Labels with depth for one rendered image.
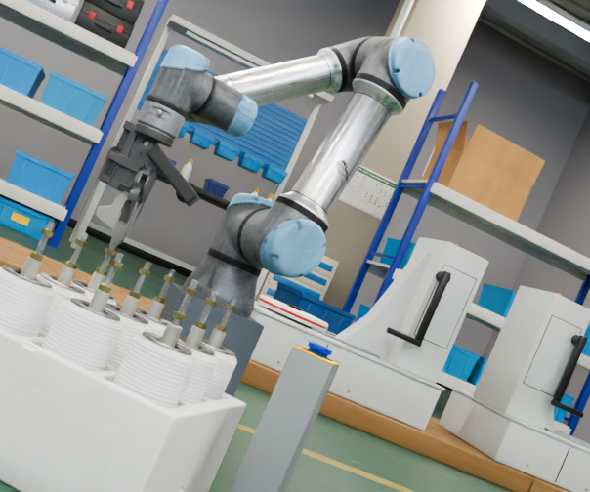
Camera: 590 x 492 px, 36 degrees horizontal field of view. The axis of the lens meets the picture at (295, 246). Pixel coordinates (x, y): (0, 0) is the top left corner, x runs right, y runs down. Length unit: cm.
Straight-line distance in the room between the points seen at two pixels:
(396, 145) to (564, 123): 374
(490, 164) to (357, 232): 162
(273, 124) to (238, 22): 268
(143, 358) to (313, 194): 60
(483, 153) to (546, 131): 454
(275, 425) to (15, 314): 42
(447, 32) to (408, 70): 637
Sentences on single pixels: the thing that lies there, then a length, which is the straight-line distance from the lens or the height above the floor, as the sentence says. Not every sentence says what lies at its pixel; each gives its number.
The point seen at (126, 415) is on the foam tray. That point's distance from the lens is 123.
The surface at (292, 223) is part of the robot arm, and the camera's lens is 167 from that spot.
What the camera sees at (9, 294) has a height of 23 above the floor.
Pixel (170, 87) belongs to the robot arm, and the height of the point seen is 62.
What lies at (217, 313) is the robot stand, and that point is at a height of 29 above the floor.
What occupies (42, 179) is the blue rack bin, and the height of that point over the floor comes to 36.
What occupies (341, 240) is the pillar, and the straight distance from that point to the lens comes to 772.
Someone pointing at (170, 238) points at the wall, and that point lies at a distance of 966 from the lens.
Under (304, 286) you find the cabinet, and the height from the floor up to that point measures 41.
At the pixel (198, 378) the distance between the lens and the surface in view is 137.
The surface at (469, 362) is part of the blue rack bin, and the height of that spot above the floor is 39.
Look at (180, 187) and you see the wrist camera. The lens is 155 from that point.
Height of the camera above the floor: 40
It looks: 2 degrees up
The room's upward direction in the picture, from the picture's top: 24 degrees clockwise
